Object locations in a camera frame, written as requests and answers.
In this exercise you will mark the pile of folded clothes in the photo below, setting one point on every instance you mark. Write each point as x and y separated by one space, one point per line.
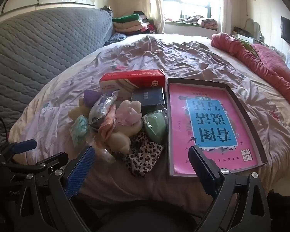
133 24

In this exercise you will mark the purple bow scrunchie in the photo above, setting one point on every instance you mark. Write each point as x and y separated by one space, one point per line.
91 96

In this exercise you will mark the cream curtain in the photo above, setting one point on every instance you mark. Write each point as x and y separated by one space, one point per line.
154 4
224 4

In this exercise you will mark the teal printed tissue pack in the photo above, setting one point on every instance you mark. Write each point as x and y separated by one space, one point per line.
79 130

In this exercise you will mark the white scalloped mirror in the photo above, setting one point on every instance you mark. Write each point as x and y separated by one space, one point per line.
252 27

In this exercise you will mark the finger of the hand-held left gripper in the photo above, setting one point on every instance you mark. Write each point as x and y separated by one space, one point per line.
52 160
24 147

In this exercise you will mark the dark blue flat box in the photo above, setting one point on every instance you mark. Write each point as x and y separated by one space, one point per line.
147 98

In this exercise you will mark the pink and cream plush bunny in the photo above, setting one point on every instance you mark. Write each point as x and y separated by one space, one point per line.
128 116

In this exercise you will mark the green cloth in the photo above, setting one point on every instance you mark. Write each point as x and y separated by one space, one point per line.
246 44

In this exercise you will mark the leopard print scrunchie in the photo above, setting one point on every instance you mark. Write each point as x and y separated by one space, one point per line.
142 154

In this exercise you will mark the shallow grey box pink bottom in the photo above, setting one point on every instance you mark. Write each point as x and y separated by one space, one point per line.
207 116

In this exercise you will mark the bedding on windowsill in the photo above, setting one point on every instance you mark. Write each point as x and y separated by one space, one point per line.
200 20

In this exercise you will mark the cream plush toy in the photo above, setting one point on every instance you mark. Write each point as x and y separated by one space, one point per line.
78 111

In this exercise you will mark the green sponge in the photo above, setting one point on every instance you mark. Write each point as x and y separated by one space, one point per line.
154 128

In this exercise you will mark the red and white tissue box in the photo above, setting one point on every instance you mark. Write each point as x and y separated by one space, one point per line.
133 77

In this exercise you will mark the grey quilted headboard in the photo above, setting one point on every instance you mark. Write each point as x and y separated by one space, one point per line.
38 48

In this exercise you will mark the white socks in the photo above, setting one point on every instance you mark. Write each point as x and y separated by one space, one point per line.
101 108

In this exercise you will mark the pink quilt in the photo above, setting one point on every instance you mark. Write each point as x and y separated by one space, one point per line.
261 60

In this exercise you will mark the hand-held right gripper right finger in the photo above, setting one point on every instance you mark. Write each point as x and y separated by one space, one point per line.
203 171

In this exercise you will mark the peach cloth pack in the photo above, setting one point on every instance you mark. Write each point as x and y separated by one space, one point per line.
108 125

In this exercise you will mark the dark patterned cloth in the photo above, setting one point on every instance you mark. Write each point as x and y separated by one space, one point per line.
116 38

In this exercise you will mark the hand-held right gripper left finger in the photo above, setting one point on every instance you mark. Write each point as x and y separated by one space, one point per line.
81 171

